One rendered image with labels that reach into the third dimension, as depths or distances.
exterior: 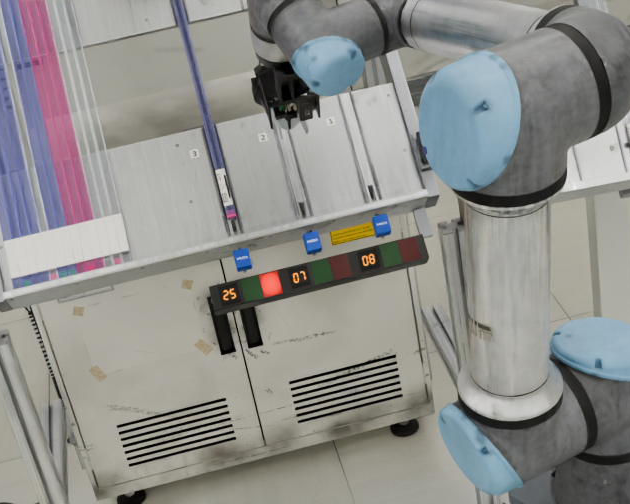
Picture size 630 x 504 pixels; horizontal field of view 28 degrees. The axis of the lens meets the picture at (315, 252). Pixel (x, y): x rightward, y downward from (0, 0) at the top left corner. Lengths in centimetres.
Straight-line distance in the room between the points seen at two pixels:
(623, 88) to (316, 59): 42
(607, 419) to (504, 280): 27
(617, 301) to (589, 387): 83
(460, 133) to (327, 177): 82
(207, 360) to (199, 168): 54
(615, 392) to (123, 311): 112
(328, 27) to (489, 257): 39
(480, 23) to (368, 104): 64
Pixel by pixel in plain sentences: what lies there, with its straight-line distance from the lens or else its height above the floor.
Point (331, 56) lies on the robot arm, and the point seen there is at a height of 110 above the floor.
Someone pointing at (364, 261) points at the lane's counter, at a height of 65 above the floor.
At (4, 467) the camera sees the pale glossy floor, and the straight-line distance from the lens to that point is 285.
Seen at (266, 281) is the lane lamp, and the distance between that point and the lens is 192.
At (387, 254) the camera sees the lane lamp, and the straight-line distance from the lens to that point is 193.
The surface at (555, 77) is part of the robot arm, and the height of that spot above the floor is 117.
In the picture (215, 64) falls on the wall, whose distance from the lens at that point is 389.
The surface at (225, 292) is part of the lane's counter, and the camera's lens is 192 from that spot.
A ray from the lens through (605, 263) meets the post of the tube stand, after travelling 222.
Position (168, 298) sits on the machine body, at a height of 47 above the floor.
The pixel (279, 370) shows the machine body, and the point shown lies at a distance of 243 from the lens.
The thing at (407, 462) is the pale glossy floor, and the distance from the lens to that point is 256.
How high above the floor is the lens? 163
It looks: 29 degrees down
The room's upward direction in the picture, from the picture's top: 11 degrees counter-clockwise
